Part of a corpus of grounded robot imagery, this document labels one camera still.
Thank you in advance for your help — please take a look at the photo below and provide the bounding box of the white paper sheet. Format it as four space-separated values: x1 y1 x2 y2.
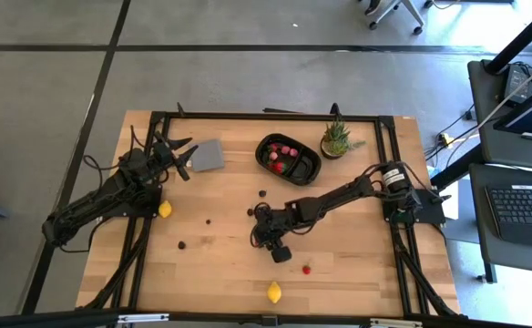
442 193 461 220

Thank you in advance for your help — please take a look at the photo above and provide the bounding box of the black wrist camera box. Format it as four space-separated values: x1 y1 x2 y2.
128 148 151 171
270 244 293 264

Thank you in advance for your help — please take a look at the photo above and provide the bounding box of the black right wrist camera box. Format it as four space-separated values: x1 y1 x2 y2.
270 244 293 264

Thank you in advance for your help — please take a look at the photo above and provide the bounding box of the black support pole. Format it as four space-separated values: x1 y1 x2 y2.
484 0 532 77

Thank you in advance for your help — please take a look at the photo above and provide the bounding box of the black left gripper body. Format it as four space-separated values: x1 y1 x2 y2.
150 138 191 182

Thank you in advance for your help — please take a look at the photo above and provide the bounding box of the silver metal bracket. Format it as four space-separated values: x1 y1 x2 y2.
368 317 425 328
117 313 170 325

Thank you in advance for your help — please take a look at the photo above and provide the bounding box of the black computer keyboard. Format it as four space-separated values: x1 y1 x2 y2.
485 183 532 250

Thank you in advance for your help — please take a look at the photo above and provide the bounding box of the black desk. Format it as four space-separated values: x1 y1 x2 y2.
468 162 532 284
467 58 532 168

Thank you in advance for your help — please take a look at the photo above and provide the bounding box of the potted green succulent plant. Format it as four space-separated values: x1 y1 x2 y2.
319 118 367 160

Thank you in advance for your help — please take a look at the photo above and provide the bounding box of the black aluminium table frame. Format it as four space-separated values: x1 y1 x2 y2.
75 102 468 320

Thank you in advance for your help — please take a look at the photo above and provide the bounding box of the office chair base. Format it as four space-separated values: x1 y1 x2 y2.
363 0 434 36

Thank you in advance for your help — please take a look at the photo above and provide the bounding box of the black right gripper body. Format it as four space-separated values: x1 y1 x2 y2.
250 203 298 250

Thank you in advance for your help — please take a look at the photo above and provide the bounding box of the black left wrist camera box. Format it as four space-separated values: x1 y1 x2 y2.
128 148 151 171

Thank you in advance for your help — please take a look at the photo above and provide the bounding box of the black power adapter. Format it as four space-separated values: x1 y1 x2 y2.
502 62 532 105

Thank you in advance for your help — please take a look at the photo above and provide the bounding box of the grey folded cloth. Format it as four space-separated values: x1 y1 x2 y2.
187 138 226 173

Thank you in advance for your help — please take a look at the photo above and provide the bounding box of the black plastic tupperware container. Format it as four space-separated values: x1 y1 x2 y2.
254 132 322 187

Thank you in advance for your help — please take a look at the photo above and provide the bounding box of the black rig crossbar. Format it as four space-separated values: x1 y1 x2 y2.
0 308 532 328

